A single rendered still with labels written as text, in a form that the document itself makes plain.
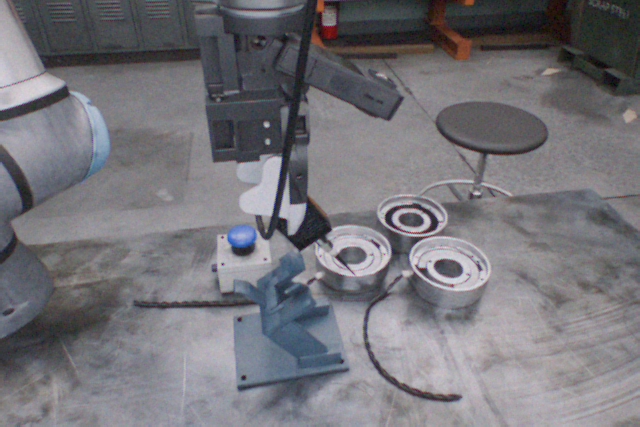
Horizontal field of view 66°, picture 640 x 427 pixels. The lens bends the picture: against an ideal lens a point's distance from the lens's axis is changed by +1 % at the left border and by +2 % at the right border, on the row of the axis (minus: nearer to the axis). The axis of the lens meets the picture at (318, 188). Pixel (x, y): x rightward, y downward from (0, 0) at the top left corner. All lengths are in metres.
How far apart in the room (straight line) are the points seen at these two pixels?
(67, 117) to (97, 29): 3.29
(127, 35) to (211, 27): 3.58
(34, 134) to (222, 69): 0.35
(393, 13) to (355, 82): 4.19
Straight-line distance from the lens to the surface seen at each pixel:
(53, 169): 0.70
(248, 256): 0.67
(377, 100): 0.41
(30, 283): 0.73
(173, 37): 3.92
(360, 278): 0.65
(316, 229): 0.49
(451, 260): 0.71
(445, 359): 0.63
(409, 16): 4.63
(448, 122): 1.56
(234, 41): 0.39
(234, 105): 0.39
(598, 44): 4.00
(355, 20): 4.50
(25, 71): 0.70
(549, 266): 0.79
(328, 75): 0.39
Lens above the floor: 1.29
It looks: 34 degrees down
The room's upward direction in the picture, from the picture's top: straight up
